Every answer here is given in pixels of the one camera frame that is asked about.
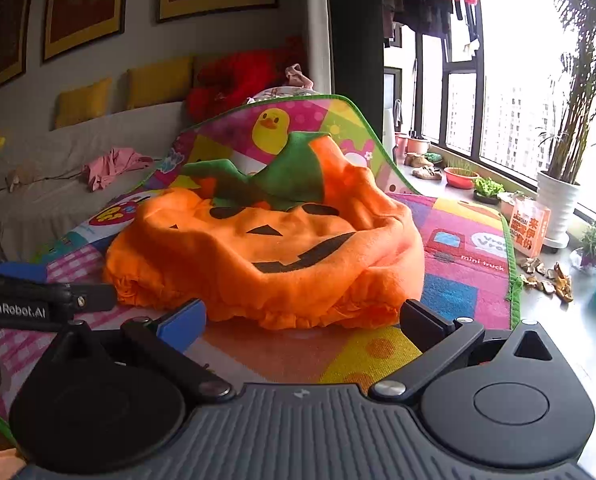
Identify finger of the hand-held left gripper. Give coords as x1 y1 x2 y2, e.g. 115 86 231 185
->
48 282 117 314
0 260 49 286

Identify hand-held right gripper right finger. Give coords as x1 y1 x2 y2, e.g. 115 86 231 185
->
368 299 554 404

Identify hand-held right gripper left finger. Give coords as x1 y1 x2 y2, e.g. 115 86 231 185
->
53 298 234 404

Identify orange pumpkin costume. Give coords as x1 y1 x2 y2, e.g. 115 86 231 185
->
102 131 425 331

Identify dark hanging clothes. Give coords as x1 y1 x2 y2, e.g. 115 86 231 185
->
382 0 481 58

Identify colourful cartoon play mat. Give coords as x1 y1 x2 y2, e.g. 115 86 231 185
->
0 94 524 441

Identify grey covered sofa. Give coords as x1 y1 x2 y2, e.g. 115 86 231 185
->
0 100 194 261

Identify beige plush toy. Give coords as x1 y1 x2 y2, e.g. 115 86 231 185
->
5 162 44 193

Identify pile of dried peels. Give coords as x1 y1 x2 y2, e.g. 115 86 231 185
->
519 257 575 303

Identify pink cloth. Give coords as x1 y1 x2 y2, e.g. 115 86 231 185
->
82 147 154 192

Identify orange carton box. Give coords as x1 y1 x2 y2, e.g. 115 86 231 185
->
509 197 551 257

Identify black pot with green plant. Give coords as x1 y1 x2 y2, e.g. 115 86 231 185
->
473 177 506 206

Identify pink flower pot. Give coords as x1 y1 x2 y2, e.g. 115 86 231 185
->
498 191 529 221

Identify red bowl with grass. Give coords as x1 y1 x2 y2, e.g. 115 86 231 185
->
443 160 480 191

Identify palm plant in white pot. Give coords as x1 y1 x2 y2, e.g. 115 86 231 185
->
535 0 596 252

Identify small plant in glass pot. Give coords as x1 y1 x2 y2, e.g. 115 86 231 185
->
570 222 596 276

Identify red plush toy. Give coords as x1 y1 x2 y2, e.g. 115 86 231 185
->
185 36 309 118

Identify pink doll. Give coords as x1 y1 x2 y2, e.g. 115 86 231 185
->
283 63 314 92

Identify black window frame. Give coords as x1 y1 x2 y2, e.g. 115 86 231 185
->
413 5 596 226

